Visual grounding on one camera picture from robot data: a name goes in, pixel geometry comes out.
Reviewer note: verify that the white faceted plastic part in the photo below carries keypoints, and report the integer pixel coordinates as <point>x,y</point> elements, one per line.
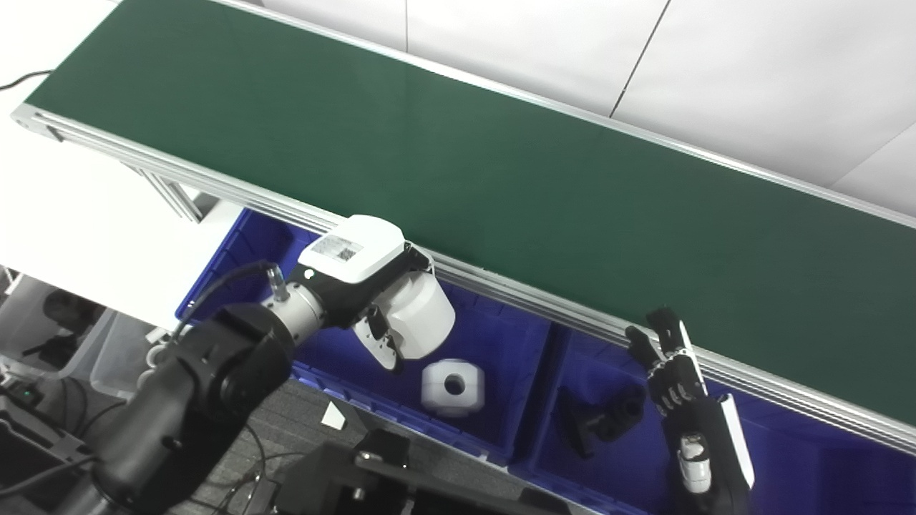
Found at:
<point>422,315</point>

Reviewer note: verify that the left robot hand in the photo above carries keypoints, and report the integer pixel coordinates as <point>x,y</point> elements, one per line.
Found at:
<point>351,250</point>

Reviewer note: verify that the clear plastic storage box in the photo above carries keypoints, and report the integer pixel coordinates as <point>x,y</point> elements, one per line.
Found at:
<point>122,357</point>
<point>43,322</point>

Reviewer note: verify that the blue plastic bin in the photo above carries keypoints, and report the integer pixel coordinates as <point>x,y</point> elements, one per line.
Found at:
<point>501,357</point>
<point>823,458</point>

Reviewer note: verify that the white faceted part with hole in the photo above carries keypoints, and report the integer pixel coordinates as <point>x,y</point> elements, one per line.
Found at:
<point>440,397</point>

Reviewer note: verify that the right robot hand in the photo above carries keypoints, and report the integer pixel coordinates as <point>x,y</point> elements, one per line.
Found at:
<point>705,436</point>

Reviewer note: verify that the black plastic part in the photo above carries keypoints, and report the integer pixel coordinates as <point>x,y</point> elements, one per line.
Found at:
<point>601,422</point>

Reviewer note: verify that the white paper scrap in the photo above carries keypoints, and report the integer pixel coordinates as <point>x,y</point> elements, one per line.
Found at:
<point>333,418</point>

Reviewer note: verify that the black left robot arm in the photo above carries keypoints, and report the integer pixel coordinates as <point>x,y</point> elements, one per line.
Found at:
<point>200,386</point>

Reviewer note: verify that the aluminium conveyor leg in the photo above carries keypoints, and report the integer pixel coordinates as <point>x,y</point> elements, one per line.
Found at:
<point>175,197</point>

